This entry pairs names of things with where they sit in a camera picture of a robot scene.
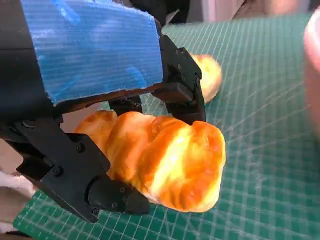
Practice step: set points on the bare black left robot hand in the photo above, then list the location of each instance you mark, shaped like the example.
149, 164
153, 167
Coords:
87, 50

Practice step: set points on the long braided bread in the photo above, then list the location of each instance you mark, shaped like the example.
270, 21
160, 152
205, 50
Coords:
162, 162

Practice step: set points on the pink bowl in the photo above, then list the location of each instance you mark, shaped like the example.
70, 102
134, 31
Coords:
313, 75

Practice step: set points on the round bread bun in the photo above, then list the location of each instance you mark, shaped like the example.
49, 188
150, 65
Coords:
211, 77

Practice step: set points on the person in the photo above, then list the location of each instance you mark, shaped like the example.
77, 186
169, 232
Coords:
15, 182
155, 10

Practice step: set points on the green cutting mat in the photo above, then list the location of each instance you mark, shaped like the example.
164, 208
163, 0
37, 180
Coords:
262, 125

